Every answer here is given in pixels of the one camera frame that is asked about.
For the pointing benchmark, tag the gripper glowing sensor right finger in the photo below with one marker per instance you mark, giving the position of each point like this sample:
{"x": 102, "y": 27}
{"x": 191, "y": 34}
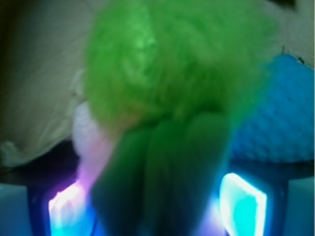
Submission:
{"x": 251, "y": 205}

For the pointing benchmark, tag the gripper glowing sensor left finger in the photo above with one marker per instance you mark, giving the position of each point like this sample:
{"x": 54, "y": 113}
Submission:
{"x": 61, "y": 210}

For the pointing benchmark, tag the pink plush bunny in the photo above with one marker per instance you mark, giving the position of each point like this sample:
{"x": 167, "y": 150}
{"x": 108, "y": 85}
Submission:
{"x": 92, "y": 144}

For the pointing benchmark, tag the blue dimpled ball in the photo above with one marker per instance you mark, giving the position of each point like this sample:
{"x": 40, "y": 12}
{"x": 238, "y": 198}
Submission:
{"x": 282, "y": 128}

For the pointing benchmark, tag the green fuzzy plush toy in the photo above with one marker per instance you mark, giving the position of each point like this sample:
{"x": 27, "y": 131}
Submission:
{"x": 160, "y": 177}

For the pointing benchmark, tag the brown paper bag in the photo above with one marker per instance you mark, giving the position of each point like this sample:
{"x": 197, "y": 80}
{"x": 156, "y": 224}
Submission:
{"x": 41, "y": 86}

